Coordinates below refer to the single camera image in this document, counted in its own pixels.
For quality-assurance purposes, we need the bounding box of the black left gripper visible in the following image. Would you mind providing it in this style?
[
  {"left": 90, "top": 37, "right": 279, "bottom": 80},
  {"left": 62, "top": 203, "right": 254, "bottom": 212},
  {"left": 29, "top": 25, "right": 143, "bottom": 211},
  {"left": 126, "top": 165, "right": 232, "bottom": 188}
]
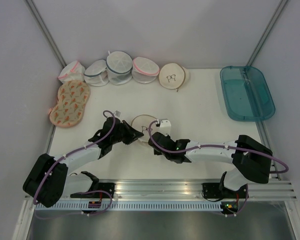
[{"left": 111, "top": 120, "right": 144, "bottom": 145}]

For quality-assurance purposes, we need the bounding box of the beige round glasses laundry bag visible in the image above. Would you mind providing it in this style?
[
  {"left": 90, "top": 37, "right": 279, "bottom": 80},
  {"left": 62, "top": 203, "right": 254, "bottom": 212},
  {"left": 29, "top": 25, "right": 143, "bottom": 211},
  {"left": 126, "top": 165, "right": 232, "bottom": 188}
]
[{"left": 131, "top": 114, "right": 157, "bottom": 145}]

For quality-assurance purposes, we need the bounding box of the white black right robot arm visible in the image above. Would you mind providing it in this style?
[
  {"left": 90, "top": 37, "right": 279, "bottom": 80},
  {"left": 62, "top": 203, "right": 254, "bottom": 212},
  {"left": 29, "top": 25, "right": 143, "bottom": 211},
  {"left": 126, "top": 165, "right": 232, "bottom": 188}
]
[{"left": 148, "top": 132, "right": 273, "bottom": 202}]

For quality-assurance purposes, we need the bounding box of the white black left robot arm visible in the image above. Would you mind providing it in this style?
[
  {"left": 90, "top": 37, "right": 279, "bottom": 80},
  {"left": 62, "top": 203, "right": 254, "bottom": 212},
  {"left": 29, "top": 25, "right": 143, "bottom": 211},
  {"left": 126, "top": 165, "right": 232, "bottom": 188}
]
[{"left": 22, "top": 117, "right": 144, "bottom": 208}]

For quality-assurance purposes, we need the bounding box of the white pink-zip mesh bag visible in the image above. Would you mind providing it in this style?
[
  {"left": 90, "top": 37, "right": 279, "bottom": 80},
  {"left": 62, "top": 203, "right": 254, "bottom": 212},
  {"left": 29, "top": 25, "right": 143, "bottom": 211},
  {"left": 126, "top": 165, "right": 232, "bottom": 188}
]
[{"left": 131, "top": 56, "right": 160, "bottom": 84}]

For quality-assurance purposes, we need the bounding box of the beige round bag with glasses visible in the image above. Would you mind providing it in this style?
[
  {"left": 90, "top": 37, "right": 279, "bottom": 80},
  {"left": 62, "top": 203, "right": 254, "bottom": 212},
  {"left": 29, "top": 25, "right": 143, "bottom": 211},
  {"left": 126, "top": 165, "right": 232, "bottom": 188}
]
[{"left": 158, "top": 63, "right": 191, "bottom": 92}]

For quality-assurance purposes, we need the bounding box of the floral peanut-shaped laundry bag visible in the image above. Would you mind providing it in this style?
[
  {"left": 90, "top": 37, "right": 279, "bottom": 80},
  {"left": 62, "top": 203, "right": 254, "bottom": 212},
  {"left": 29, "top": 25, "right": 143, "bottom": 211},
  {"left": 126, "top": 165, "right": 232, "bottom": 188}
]
[{"left": 48, "top": 80, "right": 91, "bottom": 128}]

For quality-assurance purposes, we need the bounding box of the white blue-trim mesh bag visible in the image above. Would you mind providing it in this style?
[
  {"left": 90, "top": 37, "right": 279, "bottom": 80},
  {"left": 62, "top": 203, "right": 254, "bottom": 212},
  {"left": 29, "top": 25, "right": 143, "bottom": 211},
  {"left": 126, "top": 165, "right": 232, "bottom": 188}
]
[{"left": 83, "top": 59, "right": 109, "bottom": 87}]

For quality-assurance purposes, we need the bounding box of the tall white blue-zip mesh bag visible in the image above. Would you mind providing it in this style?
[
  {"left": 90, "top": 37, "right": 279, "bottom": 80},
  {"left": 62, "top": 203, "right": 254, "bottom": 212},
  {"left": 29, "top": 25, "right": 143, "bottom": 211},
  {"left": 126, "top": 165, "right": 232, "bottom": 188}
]
[{"left": 106, "top": 51, "right": 133, "bottom": 85}]

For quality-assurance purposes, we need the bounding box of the white pink-trim mesh bag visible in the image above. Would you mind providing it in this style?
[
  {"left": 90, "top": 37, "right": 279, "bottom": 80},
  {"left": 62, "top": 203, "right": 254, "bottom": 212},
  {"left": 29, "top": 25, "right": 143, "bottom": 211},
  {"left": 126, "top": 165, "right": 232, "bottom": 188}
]
[{"left": 57, "top": 60, "right": 86, "bottom": 84}]

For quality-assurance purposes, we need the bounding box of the teal transparent plastic bin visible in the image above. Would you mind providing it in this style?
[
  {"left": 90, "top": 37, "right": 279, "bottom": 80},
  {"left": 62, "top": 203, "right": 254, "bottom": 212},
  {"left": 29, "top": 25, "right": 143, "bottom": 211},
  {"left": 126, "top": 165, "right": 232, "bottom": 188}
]
[{"left": 219, "top": 66, "right": 276, "bottom": 122}]

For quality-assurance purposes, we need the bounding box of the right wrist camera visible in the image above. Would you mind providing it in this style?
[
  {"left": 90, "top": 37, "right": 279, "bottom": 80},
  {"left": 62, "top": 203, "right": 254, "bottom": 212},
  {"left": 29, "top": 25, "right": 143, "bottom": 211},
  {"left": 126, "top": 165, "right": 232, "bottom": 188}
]
[{"left": 155, "top": 119, "right": 172, "bottom": 137}]

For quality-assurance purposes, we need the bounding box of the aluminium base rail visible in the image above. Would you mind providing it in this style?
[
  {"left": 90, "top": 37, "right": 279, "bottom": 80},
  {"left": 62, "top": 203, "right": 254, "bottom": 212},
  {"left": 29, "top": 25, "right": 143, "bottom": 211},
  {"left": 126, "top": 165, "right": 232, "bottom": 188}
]
[{"left": 99, "top": 178, "right": 297, "bottom": 202}]

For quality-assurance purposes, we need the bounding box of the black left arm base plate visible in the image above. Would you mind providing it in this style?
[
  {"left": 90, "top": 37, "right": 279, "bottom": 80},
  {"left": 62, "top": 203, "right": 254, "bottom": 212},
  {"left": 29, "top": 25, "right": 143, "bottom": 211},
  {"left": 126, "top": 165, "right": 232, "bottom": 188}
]
[{"left": 87, "top": 182, "right": 116, "bottom": 199}]

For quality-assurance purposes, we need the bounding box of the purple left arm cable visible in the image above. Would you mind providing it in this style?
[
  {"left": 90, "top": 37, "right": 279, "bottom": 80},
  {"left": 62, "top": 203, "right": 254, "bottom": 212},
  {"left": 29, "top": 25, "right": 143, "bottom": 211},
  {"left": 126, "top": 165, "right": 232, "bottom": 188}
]
[{"left": 33, "top": 110, "right": 116, "bottom": 221}]

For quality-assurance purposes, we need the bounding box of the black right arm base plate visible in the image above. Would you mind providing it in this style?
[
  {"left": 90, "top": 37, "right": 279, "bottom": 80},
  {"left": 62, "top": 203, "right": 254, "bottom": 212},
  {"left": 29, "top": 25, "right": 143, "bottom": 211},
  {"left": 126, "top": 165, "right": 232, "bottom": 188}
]
[{"left": 201, "top": 182, "right": 248, "bottom": 201}]

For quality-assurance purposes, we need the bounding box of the white slotted cable duct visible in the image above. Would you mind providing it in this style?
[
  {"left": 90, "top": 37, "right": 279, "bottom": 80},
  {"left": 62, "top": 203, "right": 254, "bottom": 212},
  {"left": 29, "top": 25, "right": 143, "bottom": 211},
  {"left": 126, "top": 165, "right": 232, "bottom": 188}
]
[{"left": 35, "top": 200, "right": 238, "bottom": 212}]

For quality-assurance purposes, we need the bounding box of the left aluminium corner post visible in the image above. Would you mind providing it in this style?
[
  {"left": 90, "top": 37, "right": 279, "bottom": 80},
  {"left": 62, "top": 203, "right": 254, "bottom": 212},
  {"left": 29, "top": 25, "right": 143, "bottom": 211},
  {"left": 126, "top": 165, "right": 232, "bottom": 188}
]
[{"left": 23, "top": 0, "right": 67, "bottom": 68}]

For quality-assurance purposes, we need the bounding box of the aluminium corner post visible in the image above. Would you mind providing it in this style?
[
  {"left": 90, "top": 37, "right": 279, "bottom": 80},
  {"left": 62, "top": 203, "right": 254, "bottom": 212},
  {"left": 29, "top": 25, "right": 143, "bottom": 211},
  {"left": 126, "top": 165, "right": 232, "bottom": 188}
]
[
  {"left": 23, "top": 0, "right": 67, "bottom": 68},
  {"left": 246, "top": 0, "right": 290, "bottom": 66}
]

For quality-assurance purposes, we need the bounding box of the right aluminium corner post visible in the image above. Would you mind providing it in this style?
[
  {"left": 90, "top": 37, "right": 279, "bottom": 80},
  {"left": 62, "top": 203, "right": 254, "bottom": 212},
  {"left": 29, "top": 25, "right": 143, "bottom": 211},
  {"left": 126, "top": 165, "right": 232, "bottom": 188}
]
[{"left": 246, "top": 0, "right": 290, "bottom": 66}]

